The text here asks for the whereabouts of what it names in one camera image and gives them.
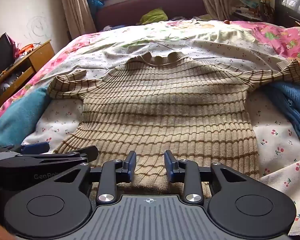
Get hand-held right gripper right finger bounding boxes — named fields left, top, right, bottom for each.
left=164, top=150, right=248, bottom=203

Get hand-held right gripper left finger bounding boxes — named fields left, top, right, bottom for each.
left=54, top=151, right=137, bottom=205

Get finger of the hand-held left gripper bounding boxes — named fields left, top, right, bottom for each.
left=5, top=141, right=50, bottom=156
left=0, top=145, right=99, bottom=168

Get beige striped knit sweater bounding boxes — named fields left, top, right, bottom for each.
left=47, top=51, right=300, bottom=193

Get teal fleece cloth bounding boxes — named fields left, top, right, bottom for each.
left=0, top=86, right=52, bottom=150

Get wooden desk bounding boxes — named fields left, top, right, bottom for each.
left=0, top=39, right=55, bottom=120

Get black monitor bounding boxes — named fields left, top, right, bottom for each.
left=0, top=32, right=15, bottom=76

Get cherry print bed sheet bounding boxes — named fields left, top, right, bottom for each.
left=22, top=21, right=300, bottom=237

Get blue knit garment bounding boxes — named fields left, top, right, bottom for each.
left=261, top=81, right=300, bottom=147

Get beige curtain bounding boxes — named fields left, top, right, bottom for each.
left=57, top=0, right=97, bottom=33
left=195, top=0, right=238, bottom=22

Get lime green cloth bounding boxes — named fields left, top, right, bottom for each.
left=139, top=8, right=168, bottom=25

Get blue plastic bag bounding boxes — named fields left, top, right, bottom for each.
left=86, top=0, right=104, bottom=12

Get maroon bed headboard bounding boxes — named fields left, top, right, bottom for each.
left=95, top=0, right=208, bottom=32

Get pink floral quilt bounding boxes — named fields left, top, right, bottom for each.
left=0, top=20, right=300, bottom=125

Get cluttered bedside shelf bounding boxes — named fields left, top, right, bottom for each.
left=232, top=0, right=275, bottom=22

